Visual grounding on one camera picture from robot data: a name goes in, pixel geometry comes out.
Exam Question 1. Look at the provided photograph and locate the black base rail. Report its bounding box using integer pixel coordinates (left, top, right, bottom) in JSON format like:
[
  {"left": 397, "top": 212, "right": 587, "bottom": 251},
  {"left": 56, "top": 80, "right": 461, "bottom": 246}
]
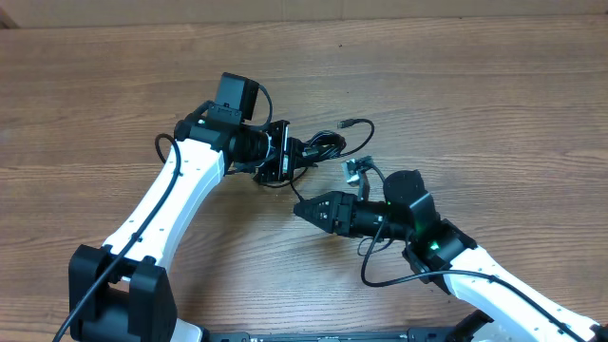
[{"left": 201, "top": 327, "right": 474, "bottom": 342}]

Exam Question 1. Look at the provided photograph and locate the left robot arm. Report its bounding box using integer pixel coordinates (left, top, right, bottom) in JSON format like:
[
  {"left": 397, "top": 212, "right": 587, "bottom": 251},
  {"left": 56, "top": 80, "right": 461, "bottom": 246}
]
[{"left": 54, "top": 73, "right": 297, "bottom": 342}]

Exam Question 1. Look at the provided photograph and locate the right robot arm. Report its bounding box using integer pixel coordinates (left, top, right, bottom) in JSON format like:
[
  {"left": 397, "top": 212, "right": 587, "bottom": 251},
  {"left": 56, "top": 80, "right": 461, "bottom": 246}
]
[{"left": 294, "top": 170, "right": 607, "bottom": 341}]

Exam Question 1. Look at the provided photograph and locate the thin black usb cable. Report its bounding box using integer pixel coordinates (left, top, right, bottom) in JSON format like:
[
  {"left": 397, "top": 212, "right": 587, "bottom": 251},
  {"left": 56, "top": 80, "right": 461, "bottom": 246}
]
[{"left": 258, "top": 118, "right": 376, "bottom": 203}]

